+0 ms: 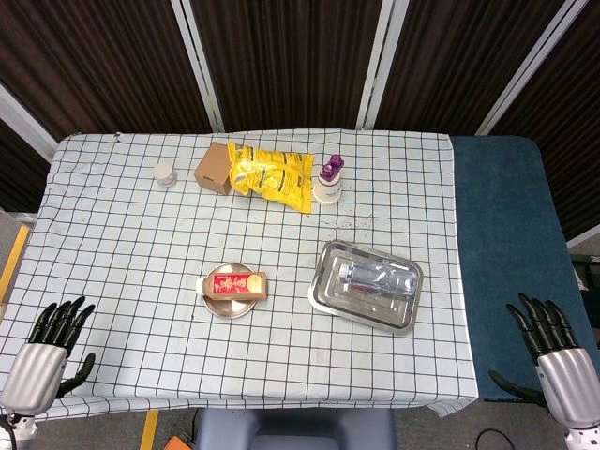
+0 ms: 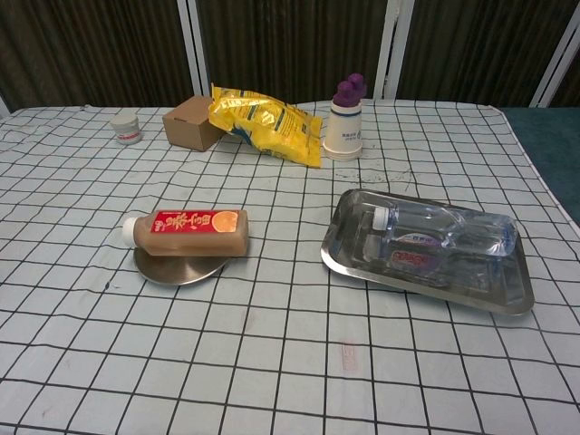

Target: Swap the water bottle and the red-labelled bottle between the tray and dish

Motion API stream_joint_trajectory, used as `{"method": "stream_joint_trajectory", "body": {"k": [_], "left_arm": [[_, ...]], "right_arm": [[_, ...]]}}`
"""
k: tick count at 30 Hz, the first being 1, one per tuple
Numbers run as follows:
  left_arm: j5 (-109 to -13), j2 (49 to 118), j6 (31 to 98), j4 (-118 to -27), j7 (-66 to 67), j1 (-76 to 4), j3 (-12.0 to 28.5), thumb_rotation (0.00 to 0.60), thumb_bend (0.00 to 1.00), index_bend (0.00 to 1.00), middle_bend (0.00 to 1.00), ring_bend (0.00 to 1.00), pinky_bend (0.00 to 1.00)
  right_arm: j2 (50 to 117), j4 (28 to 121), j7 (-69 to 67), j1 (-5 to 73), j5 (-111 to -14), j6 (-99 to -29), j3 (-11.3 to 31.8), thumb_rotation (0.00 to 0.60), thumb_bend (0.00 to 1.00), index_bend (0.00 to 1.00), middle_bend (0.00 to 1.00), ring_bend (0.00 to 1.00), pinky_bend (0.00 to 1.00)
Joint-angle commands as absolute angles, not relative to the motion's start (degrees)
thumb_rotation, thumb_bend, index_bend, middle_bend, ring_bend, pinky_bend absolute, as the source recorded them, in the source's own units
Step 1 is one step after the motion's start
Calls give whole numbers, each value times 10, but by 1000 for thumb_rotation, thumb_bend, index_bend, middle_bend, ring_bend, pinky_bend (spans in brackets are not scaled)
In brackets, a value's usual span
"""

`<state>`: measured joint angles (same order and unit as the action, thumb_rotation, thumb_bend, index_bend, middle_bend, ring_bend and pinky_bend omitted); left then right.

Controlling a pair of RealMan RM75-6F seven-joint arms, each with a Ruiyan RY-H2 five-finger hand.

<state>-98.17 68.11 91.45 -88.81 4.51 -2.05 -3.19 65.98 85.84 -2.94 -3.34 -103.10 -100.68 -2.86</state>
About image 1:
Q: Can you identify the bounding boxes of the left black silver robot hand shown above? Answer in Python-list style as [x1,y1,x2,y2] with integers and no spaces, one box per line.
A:
[0,294,98,418]

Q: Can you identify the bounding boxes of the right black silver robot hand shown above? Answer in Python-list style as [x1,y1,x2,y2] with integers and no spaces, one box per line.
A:
[487,292,600,428]

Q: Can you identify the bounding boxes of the brown milk tea bottle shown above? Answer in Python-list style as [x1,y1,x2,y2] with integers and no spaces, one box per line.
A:
[196,270,269,301]

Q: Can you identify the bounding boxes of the clear plastic bottle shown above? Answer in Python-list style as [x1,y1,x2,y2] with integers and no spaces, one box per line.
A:
[337,260,418,296]

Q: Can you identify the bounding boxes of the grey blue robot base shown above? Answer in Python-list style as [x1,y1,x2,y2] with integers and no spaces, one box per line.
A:
[194,406,398,450]

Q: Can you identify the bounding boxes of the dark equipment box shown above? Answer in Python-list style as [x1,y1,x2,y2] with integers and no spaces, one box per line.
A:
[569,252,600,292]

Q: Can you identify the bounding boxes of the white checkered tablecloth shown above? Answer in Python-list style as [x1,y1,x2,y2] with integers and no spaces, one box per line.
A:
[0,129,480,418]

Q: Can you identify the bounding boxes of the teal felt table cover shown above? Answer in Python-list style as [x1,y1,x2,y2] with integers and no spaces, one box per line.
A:
[449,135,600,403]

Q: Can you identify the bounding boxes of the orange object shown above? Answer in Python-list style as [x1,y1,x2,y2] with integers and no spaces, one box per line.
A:
[163,434,198,450]

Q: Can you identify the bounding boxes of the brown partition panel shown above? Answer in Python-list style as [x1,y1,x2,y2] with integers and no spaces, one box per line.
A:
[374,0,576,137]
[189,0,393,132]
[487,0,600,240]
[0,119,51,212]
[0,0,215,142]

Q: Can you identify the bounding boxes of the rectangular steel tray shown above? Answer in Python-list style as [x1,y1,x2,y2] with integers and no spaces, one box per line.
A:
[307,239,425,335]

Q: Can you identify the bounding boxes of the round metal plate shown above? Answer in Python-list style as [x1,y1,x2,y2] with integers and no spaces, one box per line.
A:
[202,262,259,320]

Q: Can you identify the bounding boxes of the small white jar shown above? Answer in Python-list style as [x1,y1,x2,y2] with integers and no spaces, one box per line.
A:
[153,161,178,187]

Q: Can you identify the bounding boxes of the small cardboard box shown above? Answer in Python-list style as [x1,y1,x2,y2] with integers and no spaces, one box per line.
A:
[193,142,234,196]

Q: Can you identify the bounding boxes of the white paper cup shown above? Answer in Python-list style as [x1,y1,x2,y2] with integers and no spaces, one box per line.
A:
[311,171,343,205]

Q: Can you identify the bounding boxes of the yellow snack bag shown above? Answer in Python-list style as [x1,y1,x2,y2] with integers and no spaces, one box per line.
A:
[227,140,316,216]

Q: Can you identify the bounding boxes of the purple toy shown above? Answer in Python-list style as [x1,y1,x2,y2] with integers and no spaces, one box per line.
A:
[320,154,346,182]

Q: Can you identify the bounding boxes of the black floor cable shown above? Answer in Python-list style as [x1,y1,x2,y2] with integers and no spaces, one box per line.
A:
[475,428,517,450]

